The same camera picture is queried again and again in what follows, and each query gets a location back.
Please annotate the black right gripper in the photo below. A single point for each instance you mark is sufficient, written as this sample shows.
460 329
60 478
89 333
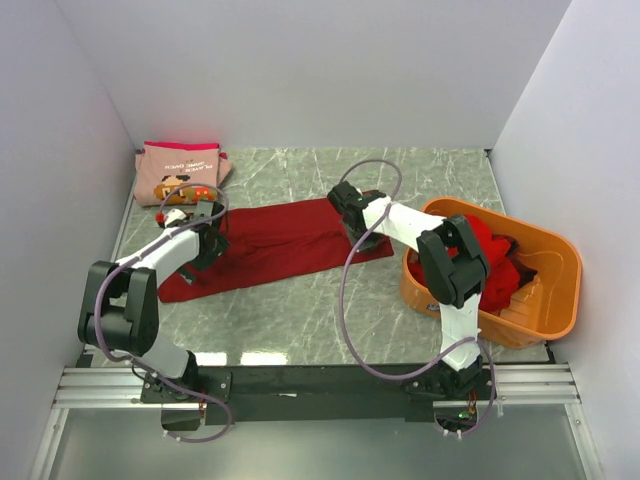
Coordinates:
371 242

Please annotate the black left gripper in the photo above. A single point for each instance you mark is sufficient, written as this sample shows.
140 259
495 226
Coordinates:
222 245

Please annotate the dark red t shirt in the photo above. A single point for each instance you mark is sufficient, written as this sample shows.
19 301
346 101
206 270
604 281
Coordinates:
268 244

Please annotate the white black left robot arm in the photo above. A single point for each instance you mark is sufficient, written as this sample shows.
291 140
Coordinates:
120 306

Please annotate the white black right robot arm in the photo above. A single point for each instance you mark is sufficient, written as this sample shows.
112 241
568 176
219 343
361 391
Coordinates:
459 350

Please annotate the pink folded graphic t shirt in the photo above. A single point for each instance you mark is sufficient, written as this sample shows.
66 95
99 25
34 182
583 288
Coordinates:
162 167

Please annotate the red clothes in basket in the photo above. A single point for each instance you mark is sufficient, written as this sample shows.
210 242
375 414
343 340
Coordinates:
459 259

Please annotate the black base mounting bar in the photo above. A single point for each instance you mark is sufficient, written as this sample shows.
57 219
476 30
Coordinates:
336 392

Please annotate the orange plastic basket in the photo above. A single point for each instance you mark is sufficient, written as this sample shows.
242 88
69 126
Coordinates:
534 285

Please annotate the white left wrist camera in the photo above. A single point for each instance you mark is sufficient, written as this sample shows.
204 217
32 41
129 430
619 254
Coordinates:
172 218

